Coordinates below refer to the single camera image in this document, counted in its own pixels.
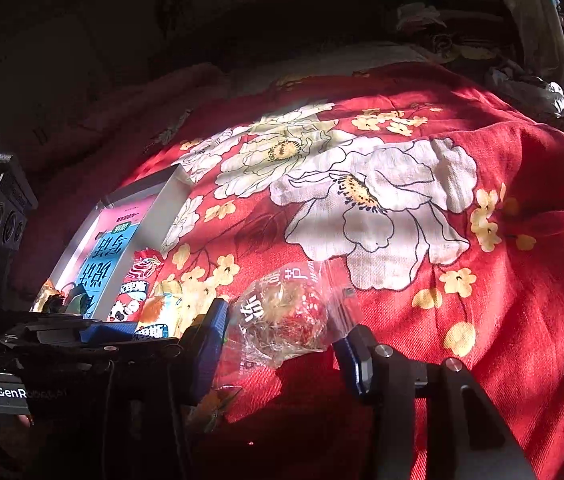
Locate pink and blue book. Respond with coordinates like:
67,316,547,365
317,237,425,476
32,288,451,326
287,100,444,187
69,195,157,321

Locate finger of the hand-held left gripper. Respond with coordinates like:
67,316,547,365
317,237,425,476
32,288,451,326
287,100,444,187
0,321,183,362

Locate red swirl snack packet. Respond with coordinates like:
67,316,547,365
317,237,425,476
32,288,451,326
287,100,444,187
109,247,165,323

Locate red floral blanket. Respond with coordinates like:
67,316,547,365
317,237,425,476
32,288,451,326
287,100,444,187
26,62,564,480

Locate clear packet with red pastry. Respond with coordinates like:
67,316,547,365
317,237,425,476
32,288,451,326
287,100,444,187
222,260,357,368

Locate white tray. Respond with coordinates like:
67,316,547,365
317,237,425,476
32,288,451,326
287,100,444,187
32,162,193,323

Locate orange snack packet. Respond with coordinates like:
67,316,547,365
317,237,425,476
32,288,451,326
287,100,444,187
134,280,213,343

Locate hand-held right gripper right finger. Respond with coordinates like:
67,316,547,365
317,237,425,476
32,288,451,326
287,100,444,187
334,325,535,480

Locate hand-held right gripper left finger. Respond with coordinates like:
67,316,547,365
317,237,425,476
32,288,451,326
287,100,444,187
112,300,229,480

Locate crumpled dark clothes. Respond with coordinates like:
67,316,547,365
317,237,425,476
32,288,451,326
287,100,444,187
394,0,564,117

